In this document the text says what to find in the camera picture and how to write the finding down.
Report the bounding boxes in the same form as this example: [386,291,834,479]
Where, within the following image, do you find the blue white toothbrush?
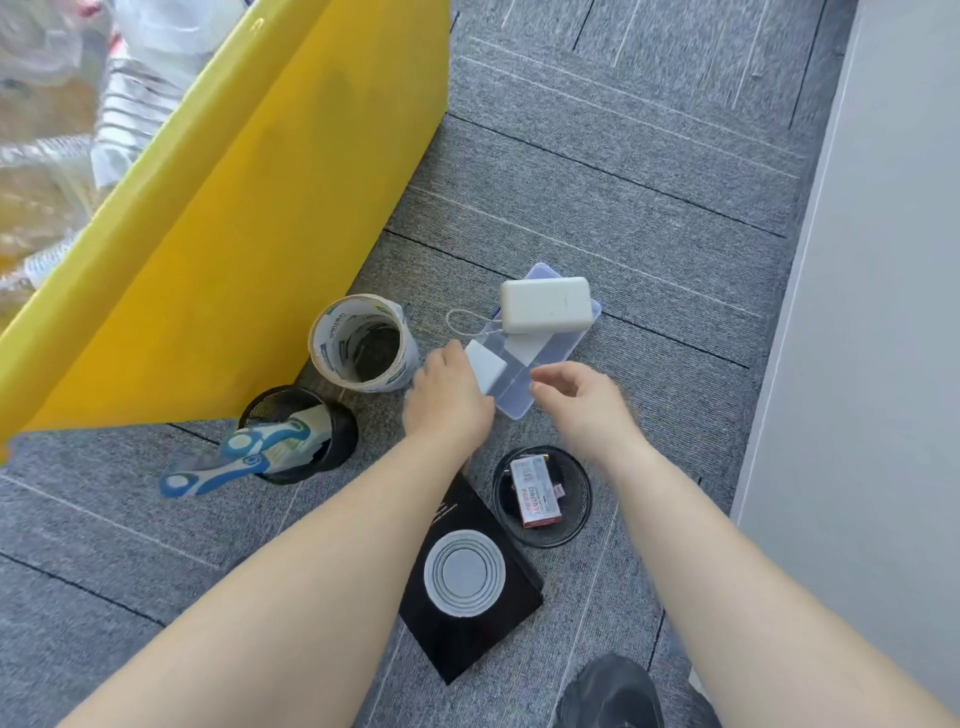
[158,442,271,500]
[218,404,335,470]

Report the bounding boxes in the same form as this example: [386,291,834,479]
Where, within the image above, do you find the yellow plastic bin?
[0,0,453,459]

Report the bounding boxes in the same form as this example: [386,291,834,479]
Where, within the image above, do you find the red white eraser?
[517,479,564,530]

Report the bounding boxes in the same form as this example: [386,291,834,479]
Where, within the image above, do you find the person's right hand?
[528,361,654,470]

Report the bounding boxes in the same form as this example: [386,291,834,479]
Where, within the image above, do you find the white paper tape roll cup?
[307,293,412,393]

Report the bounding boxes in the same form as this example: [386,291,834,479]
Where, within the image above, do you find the black notebook white circle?
[397,472,547,688]

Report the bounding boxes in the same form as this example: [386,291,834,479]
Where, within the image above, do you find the clear compartment box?
[479,262,604,421]

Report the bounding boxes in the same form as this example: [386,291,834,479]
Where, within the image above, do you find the person's right forearm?
[599,442,960,728]

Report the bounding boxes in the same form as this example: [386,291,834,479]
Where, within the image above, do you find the person's right black shoe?
[554,653,667,728]

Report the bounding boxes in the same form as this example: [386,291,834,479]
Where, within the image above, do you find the cluster of discarded bottles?
[0,0,256,331]

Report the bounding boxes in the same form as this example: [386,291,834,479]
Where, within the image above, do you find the person's left forearm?
[59,434,481,728]

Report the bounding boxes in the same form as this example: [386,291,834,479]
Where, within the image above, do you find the white power bank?
[500,275,595,337]

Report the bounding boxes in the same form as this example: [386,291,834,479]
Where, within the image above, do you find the person's left hand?
[402,338,498,459]

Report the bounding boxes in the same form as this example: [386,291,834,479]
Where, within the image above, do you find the white charger cube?
[463,338,508,397]

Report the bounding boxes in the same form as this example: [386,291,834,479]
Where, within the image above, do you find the black mesh pen holder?
[238,384,360,487]
[492,444,594,550]

